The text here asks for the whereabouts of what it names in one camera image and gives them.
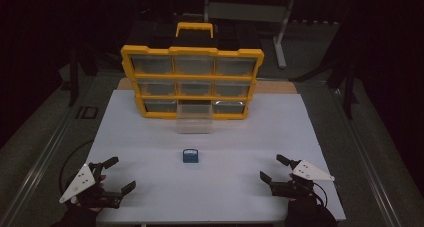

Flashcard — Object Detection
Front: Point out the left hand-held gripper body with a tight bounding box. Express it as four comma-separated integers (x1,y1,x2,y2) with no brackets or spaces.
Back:
59,162,123,210

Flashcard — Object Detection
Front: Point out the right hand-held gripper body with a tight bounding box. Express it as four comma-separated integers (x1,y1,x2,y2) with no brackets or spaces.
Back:
269,159,336,199

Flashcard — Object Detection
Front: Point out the small blue box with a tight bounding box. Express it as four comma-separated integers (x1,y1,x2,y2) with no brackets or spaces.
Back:
182,148,200,164

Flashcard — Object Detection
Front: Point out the clear plastic drawer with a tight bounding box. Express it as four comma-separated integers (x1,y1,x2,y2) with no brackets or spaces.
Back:
175,102,214,135

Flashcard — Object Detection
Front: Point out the person's left hand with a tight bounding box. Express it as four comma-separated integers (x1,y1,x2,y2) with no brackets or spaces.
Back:
68,200,103,222

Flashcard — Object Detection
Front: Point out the person's right hand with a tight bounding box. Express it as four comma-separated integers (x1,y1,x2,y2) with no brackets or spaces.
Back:
287,196,322,219

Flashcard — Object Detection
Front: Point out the black stand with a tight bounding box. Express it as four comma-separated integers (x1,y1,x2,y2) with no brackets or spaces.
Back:
67,46,101,108
289,50,361,121

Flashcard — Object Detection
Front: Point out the yellow drawer organizer cabinet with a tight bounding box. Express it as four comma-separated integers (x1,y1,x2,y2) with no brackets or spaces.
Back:
120,21,265,121

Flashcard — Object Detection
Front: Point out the grey metal stand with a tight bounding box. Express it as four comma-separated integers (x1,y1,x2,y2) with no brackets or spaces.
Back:
203,0,298,70

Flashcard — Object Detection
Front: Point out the black cable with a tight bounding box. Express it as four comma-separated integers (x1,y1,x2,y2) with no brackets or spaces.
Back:
58,139,95,195
312,182,328,209

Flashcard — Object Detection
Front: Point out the metal floor rail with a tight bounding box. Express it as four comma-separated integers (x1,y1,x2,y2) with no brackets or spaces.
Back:
331,86,401,227
0,96,88,227

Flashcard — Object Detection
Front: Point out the small black frame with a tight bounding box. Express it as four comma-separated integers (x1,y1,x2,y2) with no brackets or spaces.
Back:
75,105,100,120

